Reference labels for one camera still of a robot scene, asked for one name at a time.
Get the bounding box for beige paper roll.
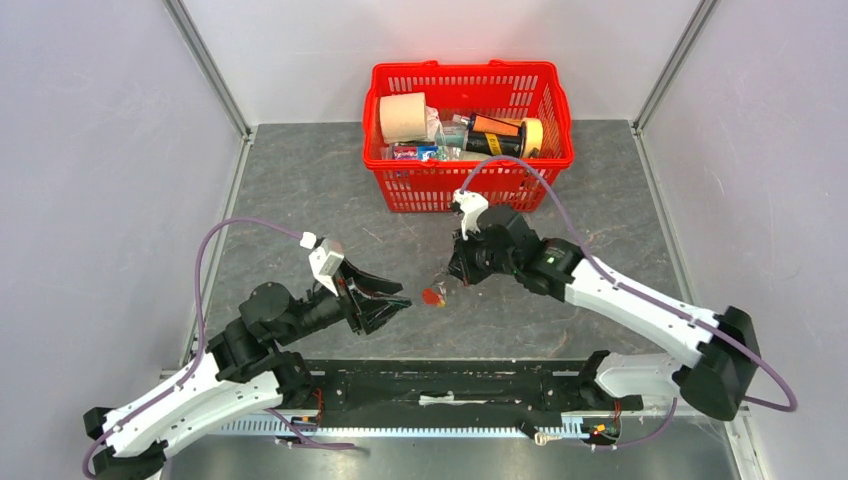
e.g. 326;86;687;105
378;92;427;144

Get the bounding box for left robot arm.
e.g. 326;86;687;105
82;261;412;479

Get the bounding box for snack packets in basket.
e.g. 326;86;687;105
381;107;471;161

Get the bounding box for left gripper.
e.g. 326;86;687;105
277;258;414;345

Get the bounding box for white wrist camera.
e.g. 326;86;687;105
300;232;345;297
451;189;489;240

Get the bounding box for red plastic basket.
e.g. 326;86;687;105
361;60;575;214

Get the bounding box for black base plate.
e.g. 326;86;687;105
277;355;644;430

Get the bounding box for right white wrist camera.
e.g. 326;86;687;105
451;189;489;240

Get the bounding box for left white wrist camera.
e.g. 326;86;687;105
300;232;345;297

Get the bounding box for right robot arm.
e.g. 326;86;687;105
448;196;759;421

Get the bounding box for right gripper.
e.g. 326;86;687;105
445;223;519;287

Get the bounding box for yellow masking tape roll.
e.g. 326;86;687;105
520;117;544;158

